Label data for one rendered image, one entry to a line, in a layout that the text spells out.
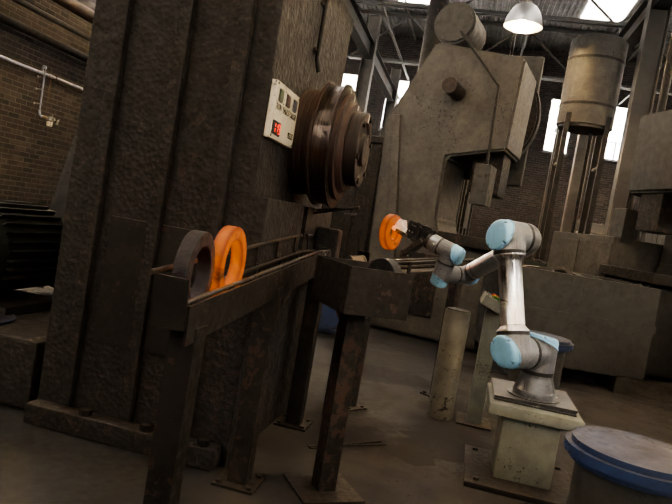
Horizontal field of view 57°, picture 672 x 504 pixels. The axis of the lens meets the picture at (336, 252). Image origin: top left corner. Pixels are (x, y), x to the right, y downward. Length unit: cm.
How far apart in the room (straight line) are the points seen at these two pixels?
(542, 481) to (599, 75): 928
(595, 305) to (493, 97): 174
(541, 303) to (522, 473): 209
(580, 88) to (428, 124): 627
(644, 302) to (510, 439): 244
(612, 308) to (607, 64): 718
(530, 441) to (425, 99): 337
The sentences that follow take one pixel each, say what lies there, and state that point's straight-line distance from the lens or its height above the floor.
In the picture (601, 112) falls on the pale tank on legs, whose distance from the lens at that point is 1113.
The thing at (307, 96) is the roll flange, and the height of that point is 126.
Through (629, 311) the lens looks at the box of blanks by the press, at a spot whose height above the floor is 56.
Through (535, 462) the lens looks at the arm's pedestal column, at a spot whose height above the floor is 11.
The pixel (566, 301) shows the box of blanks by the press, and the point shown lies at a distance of 443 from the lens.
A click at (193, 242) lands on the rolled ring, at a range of 132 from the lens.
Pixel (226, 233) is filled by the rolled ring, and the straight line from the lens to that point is 150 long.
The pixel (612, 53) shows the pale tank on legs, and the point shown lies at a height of 419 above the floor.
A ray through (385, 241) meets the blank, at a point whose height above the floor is 78.
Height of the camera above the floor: 84
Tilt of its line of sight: 3 degrees down
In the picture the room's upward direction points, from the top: 10 degrees clockwise
